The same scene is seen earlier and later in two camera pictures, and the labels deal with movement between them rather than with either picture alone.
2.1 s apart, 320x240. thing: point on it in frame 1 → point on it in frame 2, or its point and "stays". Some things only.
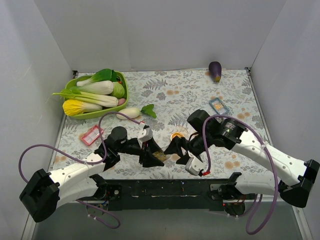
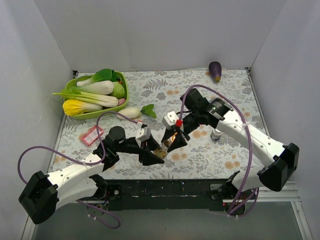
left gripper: [142, 152] stays
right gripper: [186, 147] → [183, 131]
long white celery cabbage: [103, 100] stays
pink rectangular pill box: [91, 134] stays
